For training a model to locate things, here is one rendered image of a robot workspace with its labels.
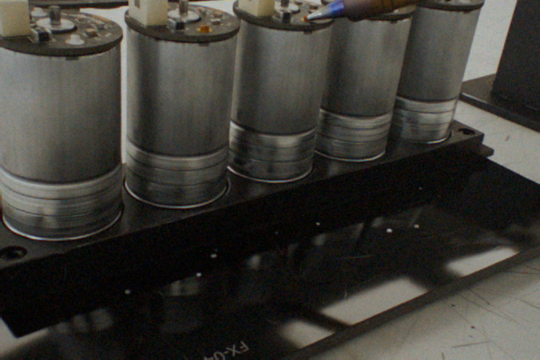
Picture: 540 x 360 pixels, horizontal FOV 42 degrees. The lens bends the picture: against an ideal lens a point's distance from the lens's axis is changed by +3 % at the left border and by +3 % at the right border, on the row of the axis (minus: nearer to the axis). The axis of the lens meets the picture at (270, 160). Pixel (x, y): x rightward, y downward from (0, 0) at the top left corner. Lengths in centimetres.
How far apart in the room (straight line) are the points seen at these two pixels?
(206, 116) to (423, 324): 7
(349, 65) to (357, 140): 2
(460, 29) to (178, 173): 9
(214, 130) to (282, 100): 2
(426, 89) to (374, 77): 3
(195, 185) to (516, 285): 9
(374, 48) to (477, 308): 7
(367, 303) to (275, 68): 6
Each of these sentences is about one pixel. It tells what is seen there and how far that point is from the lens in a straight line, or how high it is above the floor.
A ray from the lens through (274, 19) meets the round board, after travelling 16.
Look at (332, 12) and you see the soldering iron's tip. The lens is 16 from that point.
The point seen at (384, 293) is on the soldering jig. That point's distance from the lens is 16.
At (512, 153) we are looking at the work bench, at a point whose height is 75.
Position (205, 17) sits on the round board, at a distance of 16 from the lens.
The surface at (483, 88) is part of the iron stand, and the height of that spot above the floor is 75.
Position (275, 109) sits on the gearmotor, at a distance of 17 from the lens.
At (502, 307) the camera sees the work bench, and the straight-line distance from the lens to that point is 19.
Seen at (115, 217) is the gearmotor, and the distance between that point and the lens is 16.
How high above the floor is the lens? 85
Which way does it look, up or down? 27 degrees down
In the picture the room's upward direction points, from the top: 7 degrees clockwise
